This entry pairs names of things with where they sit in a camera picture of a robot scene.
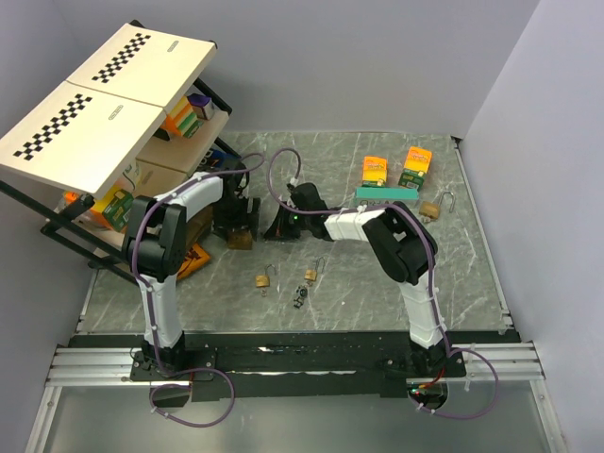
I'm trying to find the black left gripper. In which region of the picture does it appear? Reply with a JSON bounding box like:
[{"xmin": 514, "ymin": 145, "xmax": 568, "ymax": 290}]
[{"xmin": 212, "ymin": 194, "xmax": 260, "ymax": 241}]

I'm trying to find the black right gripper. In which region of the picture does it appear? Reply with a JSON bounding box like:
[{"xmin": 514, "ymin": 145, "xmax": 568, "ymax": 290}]
[{"xmin": 264, "ymin": 202, "xmax": 310, "ymax": 242}]

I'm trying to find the large brass padlock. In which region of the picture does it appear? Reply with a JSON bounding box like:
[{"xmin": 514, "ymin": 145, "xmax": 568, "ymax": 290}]
[
  {"xmin": 419, "ymin": 191, "xmax": 456, "ymax": 222},
  {"xmin": 226, "ymin": 229, "xmax": 254, "ymax": 250}
]

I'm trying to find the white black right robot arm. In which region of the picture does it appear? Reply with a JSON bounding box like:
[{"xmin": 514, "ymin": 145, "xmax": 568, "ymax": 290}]
[{"xmin": 276, "ymin": 178, "xmax": 462, "ymax": 380}]

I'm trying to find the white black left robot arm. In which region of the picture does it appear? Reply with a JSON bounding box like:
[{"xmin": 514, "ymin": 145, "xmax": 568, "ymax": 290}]
[{"xmin": 122, "ymin": 158, "xmax": 264, "ymax": 379}]

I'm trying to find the black key bunch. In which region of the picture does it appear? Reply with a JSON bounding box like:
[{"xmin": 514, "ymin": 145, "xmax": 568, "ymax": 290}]
[{"xmin": 293, "ymin": 284, "xmax": 309, "ymax": 309}]

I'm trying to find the small brass padlock right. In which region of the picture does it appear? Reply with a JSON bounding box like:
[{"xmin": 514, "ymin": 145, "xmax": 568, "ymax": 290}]
[{"xmin": 304, "ymin": 257, "xmax": 326, "ymax": 285}]

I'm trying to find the small brass padlock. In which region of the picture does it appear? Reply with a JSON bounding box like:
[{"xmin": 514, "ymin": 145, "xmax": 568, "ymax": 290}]
[
  {"xmin": 255, "ymin": 264, "xmax": 277, "ymax": 289},
  {"xmin": 304, "ymin": 257, "xmax": 326, "ymax": 285}
]

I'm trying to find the blue doritos bag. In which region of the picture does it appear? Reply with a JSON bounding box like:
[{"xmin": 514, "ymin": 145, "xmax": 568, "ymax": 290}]
[{"xmin": 199, "ymin": 148, "xmax": 227, "ymax": 168}]

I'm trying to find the orange snack bag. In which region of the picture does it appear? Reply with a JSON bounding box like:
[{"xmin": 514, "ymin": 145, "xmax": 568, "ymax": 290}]
[{"xmin": 176, "ymin": 243, "xmax": 211, "ymax": 280}]

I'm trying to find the small brass padlock left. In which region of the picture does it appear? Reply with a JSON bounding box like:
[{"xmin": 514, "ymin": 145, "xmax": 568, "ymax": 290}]
[{"xmin": 255, "ymin": 264, "xmax": 277, "ymax": 289}]

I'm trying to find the teal oreo box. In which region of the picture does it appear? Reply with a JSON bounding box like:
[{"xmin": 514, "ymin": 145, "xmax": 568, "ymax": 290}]
[{"xmin": 354, "ymin": 187, "xmax": 419, "ymax": 207}]

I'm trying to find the cardboard box on shelf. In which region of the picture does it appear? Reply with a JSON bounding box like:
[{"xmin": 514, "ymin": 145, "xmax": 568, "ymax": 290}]
[{"xmin": 115, "ymin": 160, "xmax": 188, "ymax": 197}]

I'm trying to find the orange yellow box left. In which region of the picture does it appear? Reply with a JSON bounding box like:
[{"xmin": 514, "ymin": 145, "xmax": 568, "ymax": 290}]
[{"xmin": 361, "ymin": 156, "xmax": 388, "ymax": 187}]

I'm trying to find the orange yellow box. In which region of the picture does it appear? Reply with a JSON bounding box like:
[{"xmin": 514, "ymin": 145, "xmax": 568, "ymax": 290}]
[
  {"xmin": 361, "ymin": 156, "xmax": 388, "ymax": 187},
  {"xmin": 398, "ymin": 146, "xmax": 432, "ymax": 191}
]

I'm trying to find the purple white small box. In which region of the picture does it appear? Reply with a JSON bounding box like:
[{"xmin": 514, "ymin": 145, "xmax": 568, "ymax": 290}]
[{"xmin": 187, "ymin": 93, "xmax": 216, "ymax": 121}]

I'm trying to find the green orange box on shelf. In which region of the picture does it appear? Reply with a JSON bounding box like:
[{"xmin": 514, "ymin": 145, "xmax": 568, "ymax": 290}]
[{"xmin": 91, "ymin": 186, "xmax": 134, "ymax": 232}]

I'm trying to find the orange yellow box right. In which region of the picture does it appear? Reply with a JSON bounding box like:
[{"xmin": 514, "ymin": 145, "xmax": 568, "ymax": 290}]
[{"xmin": 398, "ymin": 146, "xmax": 432, "ymax": 191}]

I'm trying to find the checkerboard calibration board upper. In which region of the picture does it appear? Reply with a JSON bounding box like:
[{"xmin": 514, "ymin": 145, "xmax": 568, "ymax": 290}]
[{"xmin": 67, "ymin": 24, "xmax": 217, "ymax": 112}]

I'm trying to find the checkerboard calibration board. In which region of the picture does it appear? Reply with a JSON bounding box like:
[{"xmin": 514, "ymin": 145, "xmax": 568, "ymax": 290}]
[
  {"xmin": 67, "ymin": 24, "xmax": 217, "ymax": 112},
  {"xmin": 1, "ymin": 82, "xmax": 165, "ymax": 198}
]

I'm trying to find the checkerboard calibration board lower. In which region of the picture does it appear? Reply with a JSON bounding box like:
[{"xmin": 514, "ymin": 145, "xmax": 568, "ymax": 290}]
[{"xmin": 1, "ymin": 82, "xmax": 165, "ymax": 198}]

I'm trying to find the black frame wooden shelf rack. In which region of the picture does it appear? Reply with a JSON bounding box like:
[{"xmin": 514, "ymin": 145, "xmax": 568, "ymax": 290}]
[{"xmin": 0, "ymin": 19, "xmax": 233, "ymax": 294}]

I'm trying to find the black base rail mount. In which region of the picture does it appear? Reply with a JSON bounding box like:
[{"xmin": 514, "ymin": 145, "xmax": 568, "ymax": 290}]
[{"xmin": 130, "ymin": 330, "xmax": 468, "ymax": 402}]

